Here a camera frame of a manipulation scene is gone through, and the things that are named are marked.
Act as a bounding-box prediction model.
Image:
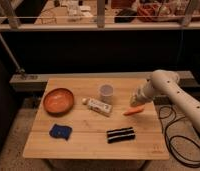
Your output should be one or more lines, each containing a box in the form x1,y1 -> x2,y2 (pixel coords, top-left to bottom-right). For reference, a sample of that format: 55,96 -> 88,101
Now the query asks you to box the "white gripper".
130,83 -> 155,107

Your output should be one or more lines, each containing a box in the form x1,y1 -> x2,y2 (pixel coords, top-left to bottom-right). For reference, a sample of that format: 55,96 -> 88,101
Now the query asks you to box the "orange pepper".
123,107 -> 144,116

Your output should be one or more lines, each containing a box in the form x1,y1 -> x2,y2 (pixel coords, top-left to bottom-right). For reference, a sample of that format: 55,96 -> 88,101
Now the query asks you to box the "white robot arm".
130,70 -> 200,133

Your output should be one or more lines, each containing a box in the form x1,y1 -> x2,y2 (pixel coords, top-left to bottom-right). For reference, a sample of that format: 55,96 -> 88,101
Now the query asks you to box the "orange ceramic bowl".
43,88 -> 74,115

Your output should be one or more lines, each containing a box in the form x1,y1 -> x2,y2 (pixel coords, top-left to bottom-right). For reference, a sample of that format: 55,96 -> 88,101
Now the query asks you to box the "clear plastic cup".
99,84 -> 113,104

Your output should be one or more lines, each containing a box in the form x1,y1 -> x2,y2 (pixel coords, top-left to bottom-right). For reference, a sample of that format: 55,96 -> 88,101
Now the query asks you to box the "black white striped cloth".
106,127 -> 135,144

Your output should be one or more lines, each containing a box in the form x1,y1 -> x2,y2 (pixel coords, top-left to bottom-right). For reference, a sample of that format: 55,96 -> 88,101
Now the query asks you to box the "white tube with cap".
82,98 -> 112,117

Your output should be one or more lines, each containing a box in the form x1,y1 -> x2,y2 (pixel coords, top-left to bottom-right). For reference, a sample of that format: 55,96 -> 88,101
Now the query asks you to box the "wooden table board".
23,78 -> 169,160

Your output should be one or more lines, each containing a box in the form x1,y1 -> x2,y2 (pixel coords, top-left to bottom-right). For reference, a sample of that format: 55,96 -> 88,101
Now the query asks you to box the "blue cloth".
49,124 -> 72,140

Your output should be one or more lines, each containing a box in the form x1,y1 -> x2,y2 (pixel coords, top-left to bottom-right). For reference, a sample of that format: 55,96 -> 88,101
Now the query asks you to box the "diagonal metal pole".
0,33 -> 27,79

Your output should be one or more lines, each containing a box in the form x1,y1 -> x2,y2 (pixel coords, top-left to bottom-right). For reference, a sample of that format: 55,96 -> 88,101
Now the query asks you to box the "black floor cable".
157,105 -> 200,169

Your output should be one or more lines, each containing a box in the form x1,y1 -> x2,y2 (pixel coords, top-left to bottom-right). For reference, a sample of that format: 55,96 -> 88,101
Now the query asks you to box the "grey metal rail shelf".
9,70 -> 196,92

